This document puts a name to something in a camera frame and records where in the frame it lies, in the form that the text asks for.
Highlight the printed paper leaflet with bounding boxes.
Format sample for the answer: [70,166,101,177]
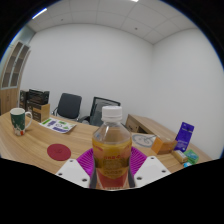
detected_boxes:
[38,117,77,135]

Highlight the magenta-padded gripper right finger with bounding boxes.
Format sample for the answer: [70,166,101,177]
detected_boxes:
[127,146,172,189]

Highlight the grey mesh office chair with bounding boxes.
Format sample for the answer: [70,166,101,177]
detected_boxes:
[79,96,126,128]

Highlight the wooden shelf cabinet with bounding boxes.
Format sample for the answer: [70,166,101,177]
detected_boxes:
[0,40,32,116]

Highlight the flat round red coaster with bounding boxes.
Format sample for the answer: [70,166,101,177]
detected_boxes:
[46,143,72,162]

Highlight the tall dark brown box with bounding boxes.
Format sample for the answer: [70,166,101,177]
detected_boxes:
[18,89,29,111]

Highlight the clear bottle with amber drink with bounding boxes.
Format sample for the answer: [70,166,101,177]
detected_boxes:
[91,105,133,191]

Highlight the purple standing box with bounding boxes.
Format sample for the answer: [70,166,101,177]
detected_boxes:
[174,121,195,153]

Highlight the small ceiling light panel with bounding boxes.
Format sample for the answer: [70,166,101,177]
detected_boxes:
[31,7,49,20]

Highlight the brown cardboard carton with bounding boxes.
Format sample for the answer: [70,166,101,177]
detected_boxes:
[25,100,51,123]

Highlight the green and white mug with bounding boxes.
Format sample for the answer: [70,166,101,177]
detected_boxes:
[9,107,34,137]

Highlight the small yellow box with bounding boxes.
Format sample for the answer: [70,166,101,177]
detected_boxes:
[171,149,189,164]

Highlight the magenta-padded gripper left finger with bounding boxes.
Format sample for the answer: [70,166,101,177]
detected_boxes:
[55,147,98,190]

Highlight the black office chair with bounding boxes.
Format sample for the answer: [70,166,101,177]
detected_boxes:
[51,92,83,122]

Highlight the flat green box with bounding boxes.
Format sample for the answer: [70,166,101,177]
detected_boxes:
[183,149,200,165]

